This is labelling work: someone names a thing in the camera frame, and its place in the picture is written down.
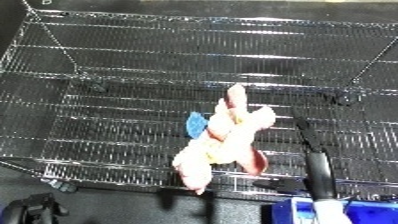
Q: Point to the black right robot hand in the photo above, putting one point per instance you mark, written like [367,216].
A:
[320,170]

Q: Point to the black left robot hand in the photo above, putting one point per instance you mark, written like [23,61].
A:
[32,208]

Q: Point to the pink soft toy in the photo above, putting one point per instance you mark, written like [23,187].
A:
[228,140]

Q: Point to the pale right robot arm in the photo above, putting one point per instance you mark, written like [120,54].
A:
[331,213]

